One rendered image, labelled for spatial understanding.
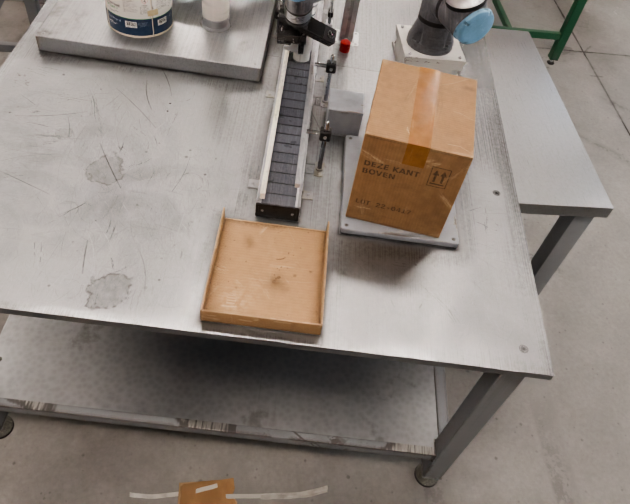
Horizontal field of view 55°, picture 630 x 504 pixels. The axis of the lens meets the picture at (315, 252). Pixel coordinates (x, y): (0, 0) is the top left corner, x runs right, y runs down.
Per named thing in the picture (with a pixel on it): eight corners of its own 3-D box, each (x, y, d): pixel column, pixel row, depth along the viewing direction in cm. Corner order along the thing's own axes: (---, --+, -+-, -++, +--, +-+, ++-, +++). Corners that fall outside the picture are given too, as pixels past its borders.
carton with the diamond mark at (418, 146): (362, 141, 171) (382, 57, 150) (446, 160, 170) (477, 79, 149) (345, 216, 152) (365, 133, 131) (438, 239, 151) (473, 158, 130)
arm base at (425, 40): (405, 28, 202) (412, -1, 195) (449, 34, 203) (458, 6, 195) (407, 52, 192) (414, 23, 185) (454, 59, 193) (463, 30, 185)
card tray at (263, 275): (223, 218, 149) (223, 207, 146) (327, 232, 151) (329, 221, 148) (200, 320, 130) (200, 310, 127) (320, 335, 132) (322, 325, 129)
